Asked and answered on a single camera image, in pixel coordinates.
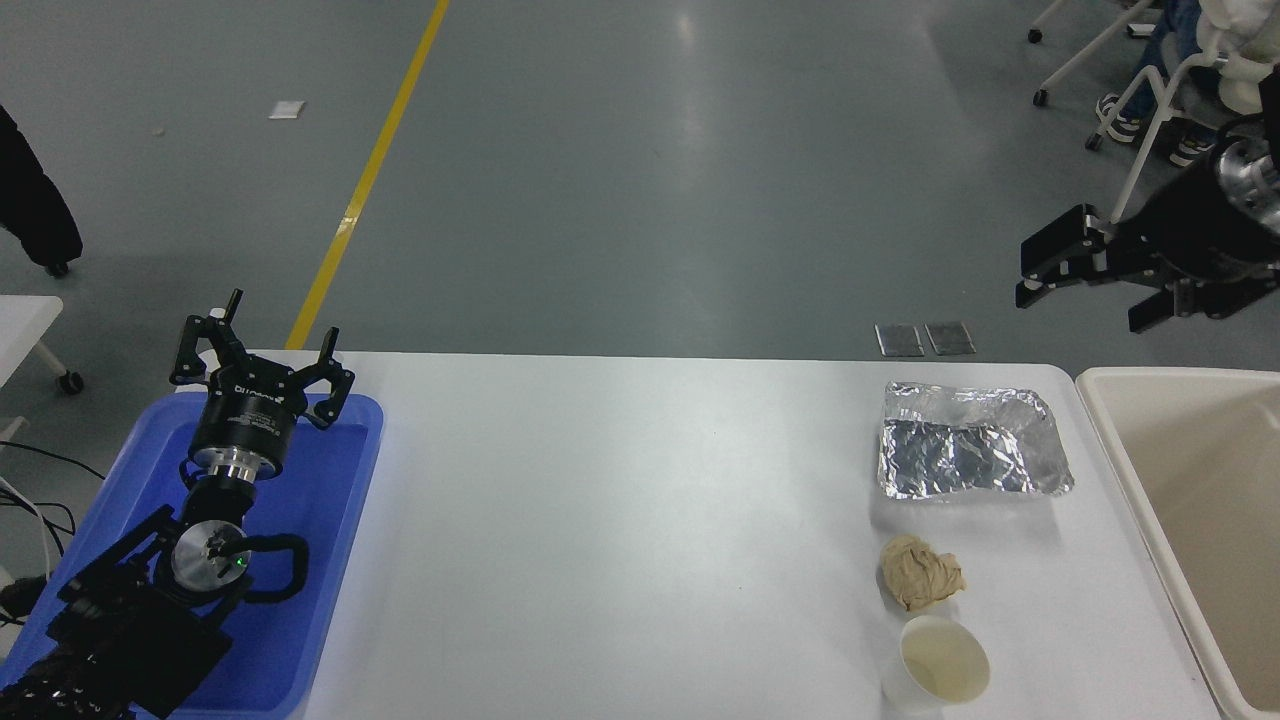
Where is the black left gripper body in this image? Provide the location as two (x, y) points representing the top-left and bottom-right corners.
(190, 362), (307, 466)

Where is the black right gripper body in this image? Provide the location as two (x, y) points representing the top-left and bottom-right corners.
(1120, 150), (1280, 287)

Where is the white paper cup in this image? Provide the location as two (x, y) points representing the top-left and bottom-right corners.
(881, 614), (992, 713)

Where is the white wheeled chair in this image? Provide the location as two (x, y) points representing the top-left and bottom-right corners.
(1083, 40), (1280, 226)
(1025, 0), (1161, 107)

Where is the blue plastic tray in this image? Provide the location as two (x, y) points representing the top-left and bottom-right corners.
(0, 392), (385, 720)

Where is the person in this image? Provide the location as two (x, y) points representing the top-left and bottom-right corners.
(1093, 0), (1280, 168)
(0, 105), (84, 279)

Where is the white side table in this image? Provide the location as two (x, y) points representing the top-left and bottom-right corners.
(0, 296), (86, 441)

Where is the large pale bin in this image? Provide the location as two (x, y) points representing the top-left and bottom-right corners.
(1075, 367), (1280, 720)

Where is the crumpled foil tray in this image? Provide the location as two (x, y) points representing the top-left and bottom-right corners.
(878, 381), (1076, 502)

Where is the crumpled tan paper ball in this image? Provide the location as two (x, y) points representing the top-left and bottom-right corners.
(879, 532), (968, 612)

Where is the black cable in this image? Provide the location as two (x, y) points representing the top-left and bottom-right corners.
(0, 440), (107, 626)

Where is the white cable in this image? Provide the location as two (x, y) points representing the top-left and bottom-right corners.
(0, 475), (59, 586)

